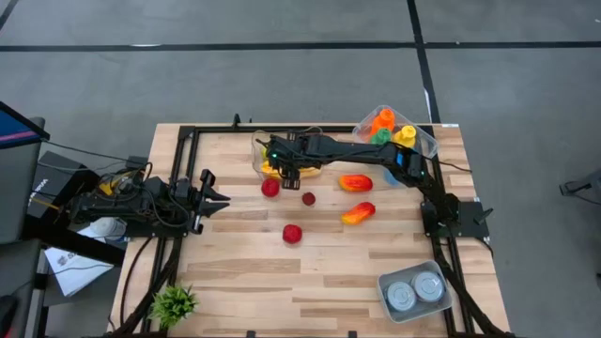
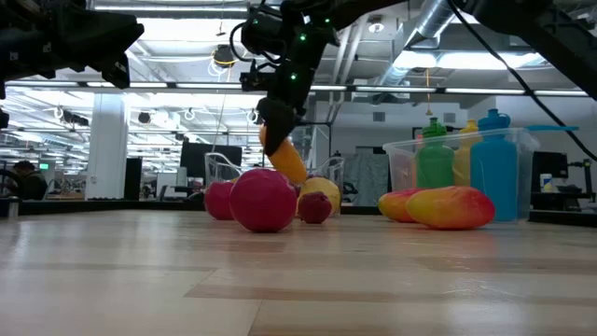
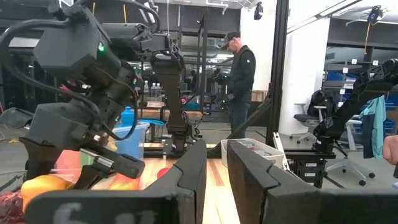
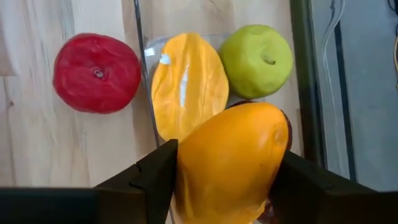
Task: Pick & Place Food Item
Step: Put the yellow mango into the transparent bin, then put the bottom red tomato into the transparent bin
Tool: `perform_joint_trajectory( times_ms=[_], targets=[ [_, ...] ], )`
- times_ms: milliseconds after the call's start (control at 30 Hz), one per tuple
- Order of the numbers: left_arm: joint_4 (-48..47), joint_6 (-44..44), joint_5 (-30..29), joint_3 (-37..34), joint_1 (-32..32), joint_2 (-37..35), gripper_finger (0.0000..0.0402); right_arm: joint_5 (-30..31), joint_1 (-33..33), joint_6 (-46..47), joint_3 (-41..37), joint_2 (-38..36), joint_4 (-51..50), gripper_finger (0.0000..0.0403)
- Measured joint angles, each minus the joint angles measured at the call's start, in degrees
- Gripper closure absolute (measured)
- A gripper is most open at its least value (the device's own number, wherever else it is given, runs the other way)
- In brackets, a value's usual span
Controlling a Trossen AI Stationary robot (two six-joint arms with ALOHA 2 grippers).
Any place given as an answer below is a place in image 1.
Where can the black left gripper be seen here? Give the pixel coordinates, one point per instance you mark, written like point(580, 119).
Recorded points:
point(190, 202)

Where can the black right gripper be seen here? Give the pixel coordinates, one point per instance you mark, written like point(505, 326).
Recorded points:
point(296, 150)

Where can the red tomato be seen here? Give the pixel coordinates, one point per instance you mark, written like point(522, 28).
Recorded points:
point(270, 188)

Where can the yellow star fruit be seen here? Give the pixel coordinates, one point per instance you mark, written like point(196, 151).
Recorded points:
point(268, 171)

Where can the small dark red beet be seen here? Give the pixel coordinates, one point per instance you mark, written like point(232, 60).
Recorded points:
point(308, 199)

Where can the red apple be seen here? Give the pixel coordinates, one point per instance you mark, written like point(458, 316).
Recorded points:
point(292, 234)

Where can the red yellow mango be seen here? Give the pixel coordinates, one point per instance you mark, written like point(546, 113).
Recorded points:
point(359, 213)
point(356, 183)

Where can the green squeeze bottle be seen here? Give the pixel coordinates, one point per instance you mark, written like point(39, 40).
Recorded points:
point(381, 136)

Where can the orange squeeze bottle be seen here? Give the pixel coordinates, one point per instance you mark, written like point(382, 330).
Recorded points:
point(384, 119)

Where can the yellow squeeze bottle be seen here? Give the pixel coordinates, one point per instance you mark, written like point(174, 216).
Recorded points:
point(406, 136)

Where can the grey label tin can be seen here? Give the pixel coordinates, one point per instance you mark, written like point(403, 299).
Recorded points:
point(401, 296)

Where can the red label tin can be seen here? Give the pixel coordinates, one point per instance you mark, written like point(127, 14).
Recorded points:
point(428, 286)

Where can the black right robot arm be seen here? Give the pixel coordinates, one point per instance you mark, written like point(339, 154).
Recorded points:
point(366, 152)

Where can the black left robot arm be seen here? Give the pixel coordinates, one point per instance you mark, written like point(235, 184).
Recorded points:
point(122, 206)

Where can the clear shallow plastic bin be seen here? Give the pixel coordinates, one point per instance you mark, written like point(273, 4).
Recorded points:
point(258, 145)

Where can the small yellow object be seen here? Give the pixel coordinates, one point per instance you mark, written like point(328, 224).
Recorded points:
point(107, 188)

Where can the green potted plant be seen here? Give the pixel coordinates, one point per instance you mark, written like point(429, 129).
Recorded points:
point(173, 305)

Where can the clear water bottle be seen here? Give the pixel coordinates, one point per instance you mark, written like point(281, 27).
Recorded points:
point(105, 227)

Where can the clear tall plastic bin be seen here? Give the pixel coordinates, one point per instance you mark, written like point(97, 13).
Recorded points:
point(425, 141)

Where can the white paper sheet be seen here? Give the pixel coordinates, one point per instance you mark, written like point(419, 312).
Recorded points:
point(70, 272)

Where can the black box white lettering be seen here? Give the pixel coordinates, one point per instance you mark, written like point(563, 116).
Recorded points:
point(51, 178)

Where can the grey plastic bin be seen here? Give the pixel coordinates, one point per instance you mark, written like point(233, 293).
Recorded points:
point(413, 314)

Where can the blue screen monitor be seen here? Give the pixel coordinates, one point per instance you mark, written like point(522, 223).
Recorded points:
point(19, 127)

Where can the dark chair base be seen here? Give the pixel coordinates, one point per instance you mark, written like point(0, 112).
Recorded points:
point(582, 185)

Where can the black aluminium table frame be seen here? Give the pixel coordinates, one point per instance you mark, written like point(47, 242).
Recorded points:
point(188, 141)

